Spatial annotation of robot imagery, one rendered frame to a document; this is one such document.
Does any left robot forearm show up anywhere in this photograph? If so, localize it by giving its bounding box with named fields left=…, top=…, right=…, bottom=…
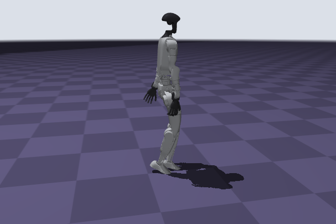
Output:
left=153, top=68, right=162, bottom=88

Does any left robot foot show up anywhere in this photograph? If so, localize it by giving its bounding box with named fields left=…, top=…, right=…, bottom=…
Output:
left=162, top=160, right=181, bottom=170

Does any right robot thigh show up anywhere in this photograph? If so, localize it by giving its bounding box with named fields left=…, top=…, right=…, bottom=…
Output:
left=162, top=90, right=181, bottom=139

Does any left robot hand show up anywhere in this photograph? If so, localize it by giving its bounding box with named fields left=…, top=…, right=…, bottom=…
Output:
left=144, top=82, right=157, bottom=103

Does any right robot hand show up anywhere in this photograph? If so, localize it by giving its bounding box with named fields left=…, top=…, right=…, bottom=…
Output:
left=167, top=92, right=181, bottom=116

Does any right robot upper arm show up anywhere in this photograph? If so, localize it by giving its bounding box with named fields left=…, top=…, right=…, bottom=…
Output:
left=166, top=40, right=177, bottom=74

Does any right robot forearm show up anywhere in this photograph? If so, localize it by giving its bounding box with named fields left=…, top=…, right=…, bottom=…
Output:
left=170, top=67, right=181, bottom=99

